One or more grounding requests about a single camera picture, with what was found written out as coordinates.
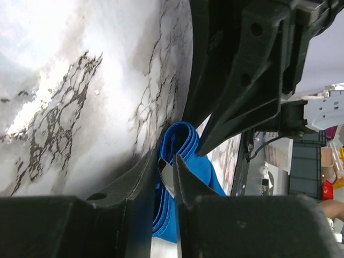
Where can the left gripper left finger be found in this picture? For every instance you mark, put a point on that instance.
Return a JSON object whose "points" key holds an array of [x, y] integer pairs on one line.
{"points": [[116, 222]]}

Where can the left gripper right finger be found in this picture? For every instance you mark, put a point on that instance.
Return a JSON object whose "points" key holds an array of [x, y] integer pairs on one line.
{"points": [[212, 225]]}

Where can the blue satin napkin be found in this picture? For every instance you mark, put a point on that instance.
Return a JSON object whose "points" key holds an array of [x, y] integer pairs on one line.
{"points": [[194, 175]]}

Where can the silver utensil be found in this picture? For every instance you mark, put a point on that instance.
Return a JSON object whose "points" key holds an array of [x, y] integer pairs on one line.
{"points": [[166, 176]]}

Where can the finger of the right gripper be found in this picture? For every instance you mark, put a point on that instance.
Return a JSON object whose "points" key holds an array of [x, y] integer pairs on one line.
{"points": [[216, 34]]}

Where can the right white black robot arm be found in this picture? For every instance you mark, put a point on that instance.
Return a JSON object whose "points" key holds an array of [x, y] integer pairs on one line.
{"points": [[296, 118]]}

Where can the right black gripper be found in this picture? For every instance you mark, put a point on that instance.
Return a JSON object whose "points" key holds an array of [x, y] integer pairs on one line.
{"points": [[252, 91]]}

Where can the person in light shirt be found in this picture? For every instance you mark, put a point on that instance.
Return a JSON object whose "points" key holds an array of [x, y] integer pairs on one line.
{"points": [[333, 209]]}

